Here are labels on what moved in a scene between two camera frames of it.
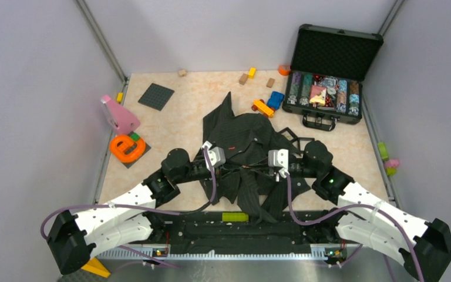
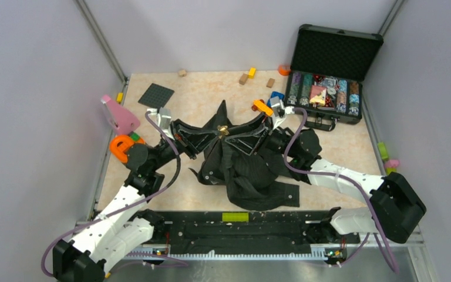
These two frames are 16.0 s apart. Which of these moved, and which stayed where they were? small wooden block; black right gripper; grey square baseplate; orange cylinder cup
Moved: black right gripper
Stayed: orange cylinder cup; small wooden block; grey square baseplate
